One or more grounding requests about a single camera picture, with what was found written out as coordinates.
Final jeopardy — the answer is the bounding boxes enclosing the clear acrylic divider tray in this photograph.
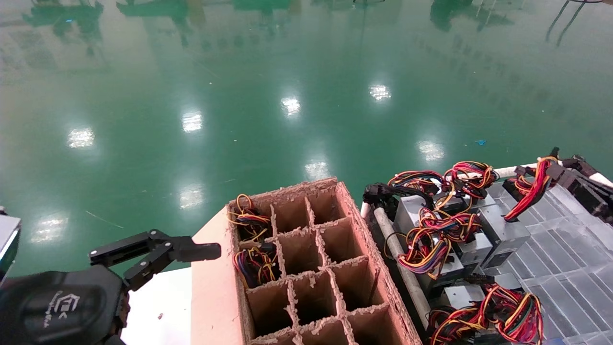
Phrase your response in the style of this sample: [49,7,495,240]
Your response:
[479,180,613,345]

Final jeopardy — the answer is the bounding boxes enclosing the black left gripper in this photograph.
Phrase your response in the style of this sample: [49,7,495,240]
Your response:
[0,229,222,345]

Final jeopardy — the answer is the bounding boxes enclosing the wire bundles in box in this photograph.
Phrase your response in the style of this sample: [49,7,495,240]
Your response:
[228,194,272,242]

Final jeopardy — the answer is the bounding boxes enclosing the brown cardboard divider box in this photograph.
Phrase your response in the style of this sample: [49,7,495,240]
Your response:
[191,178,422,345]

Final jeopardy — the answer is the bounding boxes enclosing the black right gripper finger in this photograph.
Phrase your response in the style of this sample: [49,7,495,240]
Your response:
[557,168,613,217]

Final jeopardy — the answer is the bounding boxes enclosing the white pipe cart frame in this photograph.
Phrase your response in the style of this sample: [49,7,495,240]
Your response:
[360,154,613,336]

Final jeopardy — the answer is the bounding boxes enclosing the boxed power supply purple wires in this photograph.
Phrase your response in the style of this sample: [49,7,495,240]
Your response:
[233,243,278,289]

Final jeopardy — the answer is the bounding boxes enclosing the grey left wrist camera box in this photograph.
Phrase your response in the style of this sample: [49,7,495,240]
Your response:
[0,207,22,281]

